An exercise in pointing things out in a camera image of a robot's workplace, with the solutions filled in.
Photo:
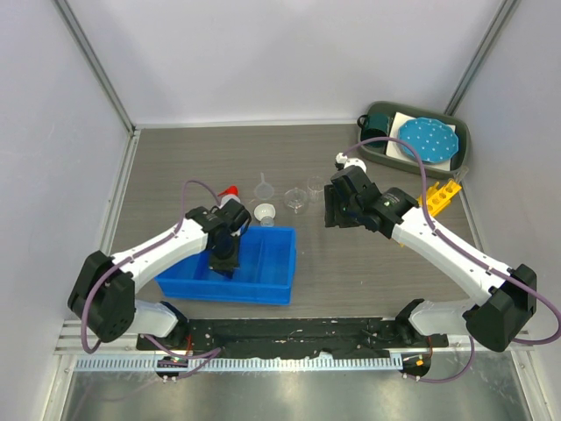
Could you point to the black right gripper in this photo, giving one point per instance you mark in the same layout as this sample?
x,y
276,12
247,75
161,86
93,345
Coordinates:
x,y
333,217

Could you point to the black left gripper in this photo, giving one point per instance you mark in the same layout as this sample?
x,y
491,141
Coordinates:
x,y
229,263

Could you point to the tall clear glass beaker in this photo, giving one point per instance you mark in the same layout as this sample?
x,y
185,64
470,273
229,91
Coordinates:
x,y
315,185

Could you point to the white ceramic evaporating dish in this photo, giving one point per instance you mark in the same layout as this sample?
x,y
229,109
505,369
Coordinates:
x,y
264,210

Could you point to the blue plastic divided bin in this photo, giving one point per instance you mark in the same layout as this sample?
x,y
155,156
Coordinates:
x,y
265,275

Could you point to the yellow test tube rack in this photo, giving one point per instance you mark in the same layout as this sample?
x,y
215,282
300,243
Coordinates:
x,y
439,196

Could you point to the small clear glass beaker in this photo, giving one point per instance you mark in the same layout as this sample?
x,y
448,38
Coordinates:
x,y
267,222

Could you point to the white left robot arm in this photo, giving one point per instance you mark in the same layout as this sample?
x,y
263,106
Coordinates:
x,y
104,294

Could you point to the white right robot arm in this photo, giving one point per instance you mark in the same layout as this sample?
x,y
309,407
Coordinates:
x,y
495,310

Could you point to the white wash bottle red cap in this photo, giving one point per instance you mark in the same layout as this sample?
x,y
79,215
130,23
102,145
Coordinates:
x,y
230,194

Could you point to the white square plate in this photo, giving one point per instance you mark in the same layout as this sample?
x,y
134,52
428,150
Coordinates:
x,y
400,119

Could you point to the dark green mug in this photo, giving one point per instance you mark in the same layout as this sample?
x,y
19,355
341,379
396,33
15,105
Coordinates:
x,y
374,125

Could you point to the blue polka dot plate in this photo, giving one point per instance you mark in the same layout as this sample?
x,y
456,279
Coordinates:
x,y
434,141

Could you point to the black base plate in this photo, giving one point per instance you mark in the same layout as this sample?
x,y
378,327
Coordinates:
x,y
297,338

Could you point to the white slotted cable duct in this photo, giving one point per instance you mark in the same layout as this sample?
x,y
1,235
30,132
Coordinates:
x,y
160,363

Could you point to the aluminium frame rail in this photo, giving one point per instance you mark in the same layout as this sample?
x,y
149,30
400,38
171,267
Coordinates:
x,y
69,341

